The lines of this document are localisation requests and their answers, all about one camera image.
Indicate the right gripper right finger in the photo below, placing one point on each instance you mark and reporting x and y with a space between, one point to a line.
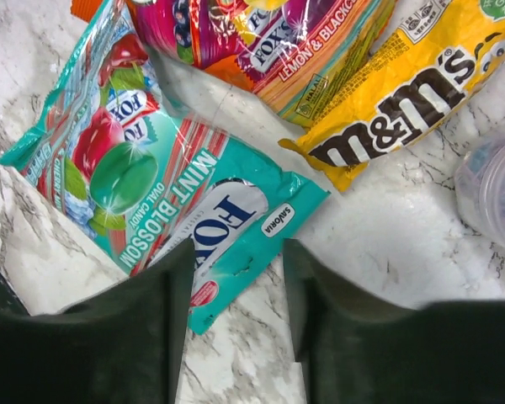
354 347

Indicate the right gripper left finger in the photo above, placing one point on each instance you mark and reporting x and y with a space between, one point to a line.
123 345

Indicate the teal Fox's mint candy bag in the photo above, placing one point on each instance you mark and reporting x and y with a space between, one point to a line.
139 175

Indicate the Fox's fruits candy bag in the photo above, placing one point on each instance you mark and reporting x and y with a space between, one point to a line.
293 55

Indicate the small grey cup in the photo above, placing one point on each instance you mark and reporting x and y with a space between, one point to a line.
479 183

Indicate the yellow M&M's packet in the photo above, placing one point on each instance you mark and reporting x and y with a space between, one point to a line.
439 57

